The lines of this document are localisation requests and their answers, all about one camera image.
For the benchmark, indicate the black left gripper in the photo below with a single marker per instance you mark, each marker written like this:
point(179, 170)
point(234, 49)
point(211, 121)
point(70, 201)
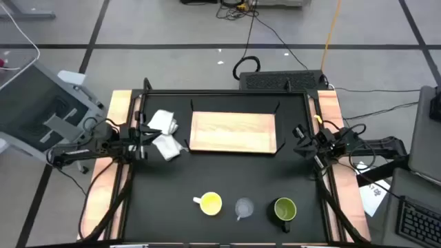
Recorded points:
point(131, 139)

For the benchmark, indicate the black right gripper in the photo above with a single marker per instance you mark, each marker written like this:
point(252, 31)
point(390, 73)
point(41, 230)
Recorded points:
point(327, 144)

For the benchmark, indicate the dark green mug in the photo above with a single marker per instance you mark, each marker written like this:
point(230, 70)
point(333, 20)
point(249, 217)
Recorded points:
point(285, 209)

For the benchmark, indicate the yellow mug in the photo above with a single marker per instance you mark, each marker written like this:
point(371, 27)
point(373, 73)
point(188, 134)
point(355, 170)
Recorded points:
point(211, 204)

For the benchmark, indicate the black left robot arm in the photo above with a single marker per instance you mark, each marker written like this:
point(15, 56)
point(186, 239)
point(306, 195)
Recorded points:
point(103, 141)

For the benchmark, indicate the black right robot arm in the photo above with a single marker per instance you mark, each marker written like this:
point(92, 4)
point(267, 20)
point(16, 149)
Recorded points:
point(379, 144)

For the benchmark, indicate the white crumpled towel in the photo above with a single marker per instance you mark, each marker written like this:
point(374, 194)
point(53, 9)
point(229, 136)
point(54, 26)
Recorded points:
point(167, 146)

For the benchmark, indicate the small yellow tag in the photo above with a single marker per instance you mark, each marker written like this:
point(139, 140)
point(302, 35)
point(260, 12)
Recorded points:
point(318, 119)

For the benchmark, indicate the white paper sheet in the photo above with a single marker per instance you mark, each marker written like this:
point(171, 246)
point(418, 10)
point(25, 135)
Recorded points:
point(373, 198)

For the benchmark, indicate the grey office chair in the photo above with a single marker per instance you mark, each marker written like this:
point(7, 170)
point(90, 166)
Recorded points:
point(34, 106)

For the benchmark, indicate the black keyboard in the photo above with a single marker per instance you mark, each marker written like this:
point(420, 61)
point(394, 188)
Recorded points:
point(417, 224)

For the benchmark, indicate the black desk device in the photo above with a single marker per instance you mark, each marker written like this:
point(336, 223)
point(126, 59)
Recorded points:
point(435, 108)

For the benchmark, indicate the black equipment box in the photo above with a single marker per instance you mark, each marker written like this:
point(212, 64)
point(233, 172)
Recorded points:
point(198, 1)

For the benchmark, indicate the grey equipment box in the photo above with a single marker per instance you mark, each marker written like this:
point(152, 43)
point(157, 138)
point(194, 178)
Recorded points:
point(282, 2)

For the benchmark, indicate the grey table foot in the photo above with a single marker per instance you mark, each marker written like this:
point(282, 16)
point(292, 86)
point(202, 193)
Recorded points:
point(31, 15)

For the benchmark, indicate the wooden shelf with black frame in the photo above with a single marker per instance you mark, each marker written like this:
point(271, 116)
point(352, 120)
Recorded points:
point(234, 132)

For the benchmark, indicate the black aluminium table frame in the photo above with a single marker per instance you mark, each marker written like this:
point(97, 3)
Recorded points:
point(224, 92)

